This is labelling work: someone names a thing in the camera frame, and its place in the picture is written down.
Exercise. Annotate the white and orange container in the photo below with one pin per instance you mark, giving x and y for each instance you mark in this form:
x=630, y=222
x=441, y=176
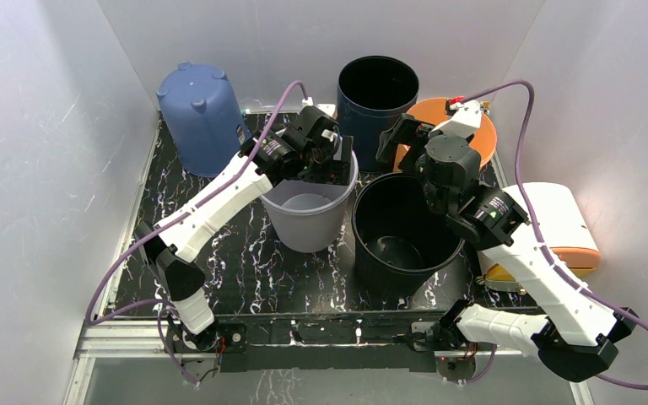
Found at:
x=564, y=230

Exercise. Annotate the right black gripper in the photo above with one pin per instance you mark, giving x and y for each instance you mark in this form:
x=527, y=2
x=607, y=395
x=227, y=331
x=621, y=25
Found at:
x=404, y=139

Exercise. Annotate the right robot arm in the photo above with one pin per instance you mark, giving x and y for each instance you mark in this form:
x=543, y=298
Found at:
x=575, y=337

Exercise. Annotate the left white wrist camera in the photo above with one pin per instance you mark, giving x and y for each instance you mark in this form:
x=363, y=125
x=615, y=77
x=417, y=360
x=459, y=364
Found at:
x=317, y=122

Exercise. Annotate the orange bucket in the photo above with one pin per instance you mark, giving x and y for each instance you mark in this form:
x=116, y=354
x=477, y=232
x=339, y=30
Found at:
x=433, y=111

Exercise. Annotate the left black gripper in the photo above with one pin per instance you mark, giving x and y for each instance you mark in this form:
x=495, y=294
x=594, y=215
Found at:
x=335, y=171

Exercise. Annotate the dark blue bucket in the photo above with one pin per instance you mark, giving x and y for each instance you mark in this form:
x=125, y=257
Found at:
x=372, y=92

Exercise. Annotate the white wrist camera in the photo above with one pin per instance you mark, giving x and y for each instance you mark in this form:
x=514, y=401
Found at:
x=317, y=122
x=464, y=118

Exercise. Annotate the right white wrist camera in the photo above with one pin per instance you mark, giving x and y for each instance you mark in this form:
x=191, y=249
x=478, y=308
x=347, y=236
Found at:
x=464, y=118

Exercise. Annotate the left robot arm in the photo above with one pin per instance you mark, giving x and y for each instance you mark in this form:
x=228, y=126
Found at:
x=171, y=246

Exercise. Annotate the grey plastic bucket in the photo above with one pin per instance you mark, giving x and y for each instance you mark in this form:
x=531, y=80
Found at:
x=307, y=217

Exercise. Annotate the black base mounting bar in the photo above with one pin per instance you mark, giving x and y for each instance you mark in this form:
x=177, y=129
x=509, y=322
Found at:
x=380, y=339

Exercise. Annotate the large black bucket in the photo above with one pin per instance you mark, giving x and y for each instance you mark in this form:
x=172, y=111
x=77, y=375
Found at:
x=399, y=242

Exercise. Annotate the blue plastic bucket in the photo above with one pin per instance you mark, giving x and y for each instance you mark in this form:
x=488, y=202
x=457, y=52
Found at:
x=200, y=109

